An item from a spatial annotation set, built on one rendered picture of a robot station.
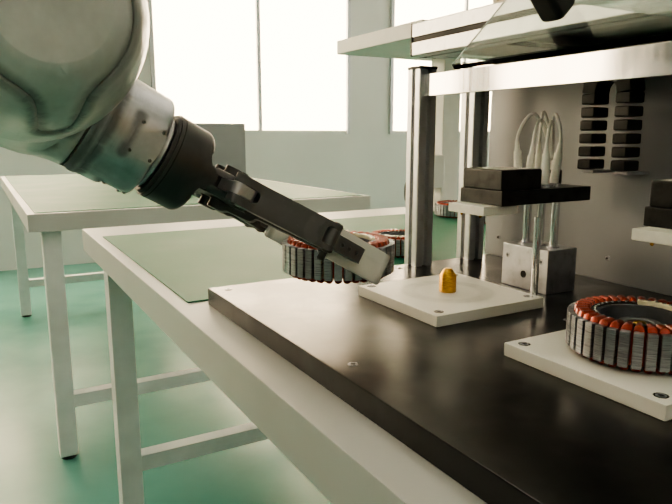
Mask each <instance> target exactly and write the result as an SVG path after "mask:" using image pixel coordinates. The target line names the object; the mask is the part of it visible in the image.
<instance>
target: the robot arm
mask: <svg viewBox="0 0 672 504"><path fill-rule="evenodd" d="M149 32H150V23H149V10H148V2H147V0H0V147H3V148H5V149H8V150H11V151H15V152H17V153H21V154H27V155H32V156H37V157H40V158H44V159H47V160H50V161H52V162H54V163H57V164H59V165H62V166H64V167H65V168H66V169H67V170H69V171H71V172H76V173H78V174H80V175H82V176H84V177H86V178H88V179H90V180H92V181H94V182H100V181H101V182H102V183H103V184H107V185H109V186H111V187H113V188H115V189H116V191H117V192H119V191H121V192H122V193H123V194H125V193H129V192H131V191H132V190H133V189H134V188H135V190H136V192H137V194H139V195H141V196H143V197H145V198H147V199H149V200H151V201H153V202H155V203H157V204H159V205H161V206H163V207H165V208H167V209H169V210H175V209H178V208H180V207H181V206H183V205H184V204H185V203H186V202H187V201H188V200H189V199H190V198H191V196H192V195H193V196H195V197H197V198H199V200H198V203H199V204H201V205H203V206H205V207H207V208H209V209H211V210H216V211H218V212H220V213H222V214H224V215H226V216H229V217H232V218H234V219H236V220H237V221H239V222H241V223H243V224H244V226H246V227H248V228H249V227H251V228H252V227H253V228H255V230H256V231H258V232H263V233H264V232H265V230H266V232H265V234H264V235H265V236H266V237H268V238H269V239H271V240H273V241H275V242H277V243H279V244H281V245H282V241H283V240H284V239H286V238H288V237H289V236H291V237H293V238H295V239H297V240H299V241H301V242H303V243H305V244H308V245H310V246H312V247H314V248H316V249H317V251H318V256H317V259H319V260H321V261H323V260H324V258H326V259H328V260H330V261H332V262H334V263H336V264H337V265H339V266H341V267H343V268H345V269H347V270H349V271H350V272H352V273H354V274H356V275H358V276H360V277H362V278H363V279H365V280H367V281H369V282H371V283H373V284H375V285H377V284H379V282H380V280H381V277H382V275H383V273H384V271H385V269H386V267H387V265H388V263H389V261H390V258H391V257H390V256H389V255H388V254H386V253H384V252H383V251H381V250H379V249H377V248H376V247H374V246H372V245H370V244H369V243H367V242H365V241H364V240H362V239H360V238H358V237H357V236H355V235H353V234H351V233H350V232H348V231H346V230H344V229H343V228H344V227H343V225H341V224H340V223H339V222H336V221H335V222H334V221H332V220H330V219H328V218H326V217H324V216H322V215H321V214H319V213H317V212H315V211H313V210H311V209H309V208H307V207H305V206H303V205H301V204H299V203H297V202H295V201H293V200H292V199H290V198H288V197H286V196H284V195H282V194H280V193H278V192H276V191H274V190H272V189H270V188H268V187H266V186H265V185H263V184H261V183H259V182H258V181H256V180H254V179H252V178H251V177H249V176H248V174H246V173H244V172H243V173H242V172H241V171H240V170H238V169H236V168H234V167H232V166H230V165H227V166H226V167H224V166H222V165H220V164H217V165H216V167H215V166H213V163H212V155H213V153H214V150H215V140H214V137H213V136H212V134H211V133H209V132H208V131H206V130H205V129H203V128H201V127H199V126H198V125H196V124H194V123H193V122H191V121H189V120H188V119H186V118H184V117H183V116H181V115H179V116H175V106H174V103H173V101H172V100H171V99H169V98H168V97H166V96H164V95H163V94H161V93H160V92H158V91H156V90H155V89H153V88H151V87H150V86H148V85H146V84H145V83H143V82H141V81H140V80H138V79H137V78H138V76H139V74H140V71H141V69H142V66H143V63H144V60H145V57H146V53H147V48H148V42H149Z"/></svg>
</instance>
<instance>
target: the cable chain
mask: <svg viewBox="0 0 672 504"><path fill-rule="evenodd" d="M614 83H615V85H616V92H617V93H616V100H615V101H616V103H630V104H631V103H643V102H644V99H645V93H644V92H642V91H644V90H645V81H644V79H634V80H622V81H610V82H598V83H586V84H584V86H583V91H582V93H584V95H582V104H583V105H607V104H609V93H610V88H611V87H612V85H613V84H614ZM643 110H644V107H643V106H632V105H627V106H616V107H615V113H614V115H615V116H616V117H641V116H643ZM581 117H582V118H606V117H608V108H607V107H583V108H582V109H581ZM613 129H614V130H624V131H631V130H641V129H642V120H633V119H623V120H614V126H613ZM580 130H581V131H605V130H607V121H606V120H582V121H581V122H580ZM579 143H581V144H604V143H606V134H605V133H581V134H580V135H579ZM612 143H613V144H640V143H641V134H640V133H615V134H613V138H612ZM578 156H586V157H597V156H605V147H604V146H580V147H579V149H578ZM639 156H640V147H612V151H611V157H614V158H637V157H639ZM577 168H578V169H588V170H581V172H582V173H609V172H614V174H615V175H643V174H649V171H637V170H638V168H639V161H637V160H612V161H611V164H610V169H603V168H604V159H579V160H578V163H577ZM615 171H617V172H615Z"/></svg>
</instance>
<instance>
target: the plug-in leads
mask: <svg viewBox="0 0 672 504"><path fill-rule="evenodd" d="M530 116H535V117H536V118H537V119H538V120H537V122H536V125H535V128H534V132H533V137H532V143H531V146H530V151H529V155H528V156H527V162H526V168H536V169H541V170H542V176H541V185H544V186H546V188H551V187H554V184H561V181H562V170H560V168H561V162H562V155H563V154H562V144H563V143H562V127H561V122H560V119H559V116H558V114H557V113H554V114H553V117H552V120H550V122H549V119H548V116H547V114H546V112H545V111H542V112H541V116H540V117H539V115H538V114H536V113H530V114H528V115H527V116H526V117H525V118H524V120H523V121H522V123H521V125H520V127H519V129H518V131H517V135H516V140H515V151H514V167H520V168H522V151H521V150H520V144H519V136H520V132H521V130H522V128H523V126H524V124H525V122H526V121H527V120H528V118H529V117H530ZM543 117H545V121H546V123H545V121H544V120H543ZM555 118H556V120H557V124H558V129H559V142H558V145H557V149H556V152H555V153H554V142H555ZM539 123H540V125H539ZM546 124H547V125H546ZM538 126H539V134H538V144H537V149H536V154H535V139H536V134H537V130H538ZM542 130H543V132H544V135H545V139H546V141H545V145H544V152H543V154H542V150H541V136H542Z"/></svg>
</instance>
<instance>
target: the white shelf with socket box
mask: <svg viewBox="0 0 672 504"><path fill-rule="evenodd" d="M422 21H426V20H425V19H421V20H417V21H413V22H409V23H405V24H401V25H397V26H394V27H390V28H386V29H382V30H378V31H374V32H370V33H366V34H362V35H359V36H355V37H351V38H347V39H343V40H339V41H337V54H338V55H352V56H366V57H380V58H394V59H408V60H422V61H432V65H431V66H436V67H438V69H437V72H445V71H452V70H460V69H454V68H453V66H452V63H453V62H454V61H455V60H450V59H437V58H436V59H433V58H420V57H411V56H410V51H411V24H414V23H418V22H422ZM459 119H460V94H455V95H443V96H436V125H435V160H434V196H433V211H434V207H435V203H436V202H437V201H442V200H454V201H455V200H457V177H458V148H459Z"/></svg>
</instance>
